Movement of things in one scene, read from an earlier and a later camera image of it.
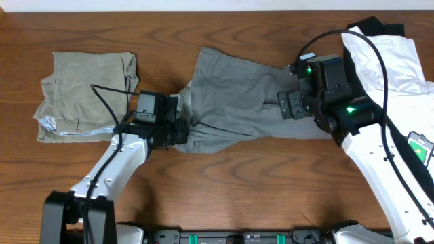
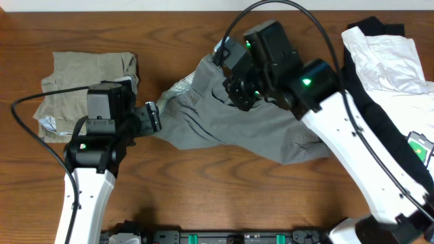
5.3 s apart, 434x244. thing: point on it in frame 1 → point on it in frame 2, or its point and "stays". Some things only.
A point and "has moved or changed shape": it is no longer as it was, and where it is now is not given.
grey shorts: (234, 99) has moved or changed shape
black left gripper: (181, 127) → (152, 116)
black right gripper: (292, 99) → (236, 89)
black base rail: (303, 236) stays
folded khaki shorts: (69, 110) stays
